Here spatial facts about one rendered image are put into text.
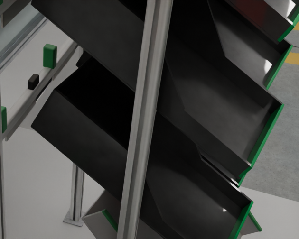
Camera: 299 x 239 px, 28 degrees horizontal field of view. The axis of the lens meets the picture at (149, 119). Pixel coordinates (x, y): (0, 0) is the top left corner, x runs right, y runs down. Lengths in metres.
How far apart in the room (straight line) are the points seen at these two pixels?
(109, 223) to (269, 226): 0.59
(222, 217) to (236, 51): 0.22
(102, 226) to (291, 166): 2.15
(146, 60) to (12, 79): 1.07
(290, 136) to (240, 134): 2.38
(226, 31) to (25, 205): 0.62
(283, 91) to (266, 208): 2.07
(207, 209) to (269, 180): 1.96
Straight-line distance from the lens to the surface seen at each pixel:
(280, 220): 1.31
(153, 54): 0.55
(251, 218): 1.03
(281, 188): 2.72
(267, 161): 2.84
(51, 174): 1.31
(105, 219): 0.75
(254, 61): 0.79
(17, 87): 1.57
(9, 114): 0.73
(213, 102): 0.67
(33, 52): 1.72
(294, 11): 0.59
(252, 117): 0.69
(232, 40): 0.80
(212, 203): 0.79
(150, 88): 0.56
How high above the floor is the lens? 1.75
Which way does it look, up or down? 37 degrees down
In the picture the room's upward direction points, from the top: 9 degrees clockwise
